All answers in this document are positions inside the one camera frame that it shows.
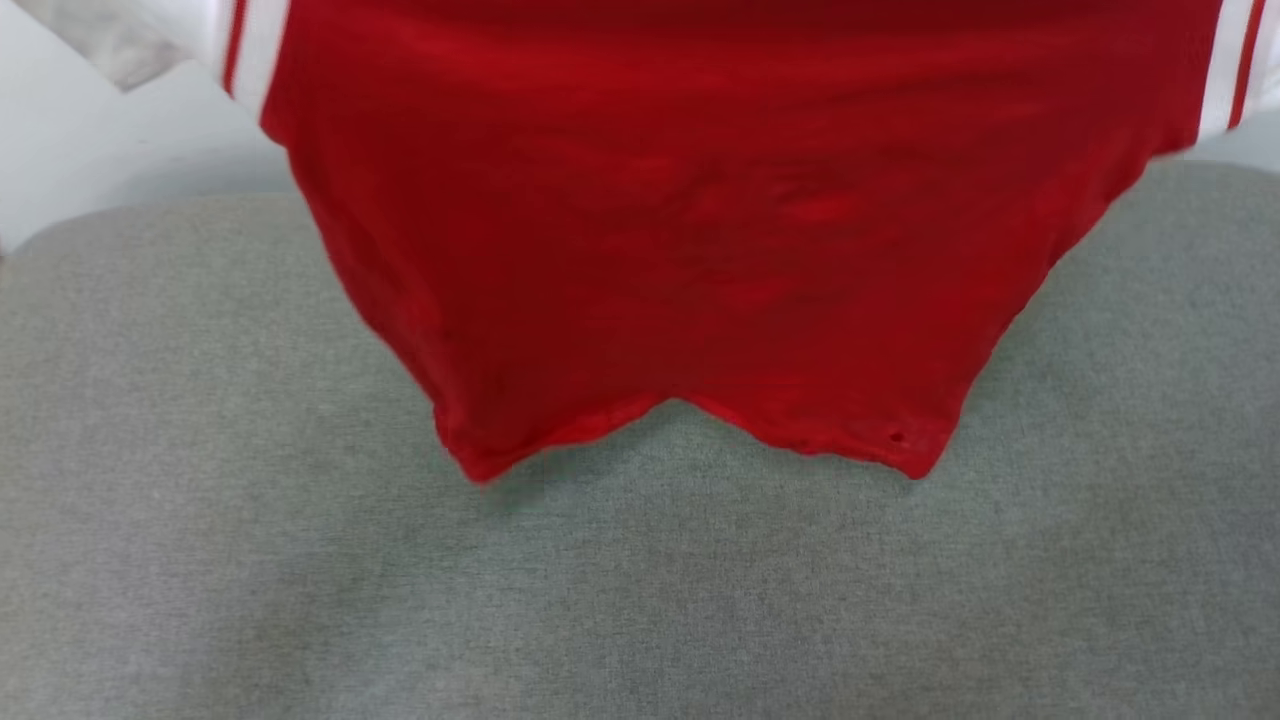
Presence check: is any red basketball jersey white trim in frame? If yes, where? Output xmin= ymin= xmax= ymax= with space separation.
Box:
xmin=10 ymin=0 xmax=1280 ymax=486

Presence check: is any grey fabric sofa cushion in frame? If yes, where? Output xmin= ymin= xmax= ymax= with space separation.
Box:
xmin=0 ymin=158 xmax=1280 ymax=720

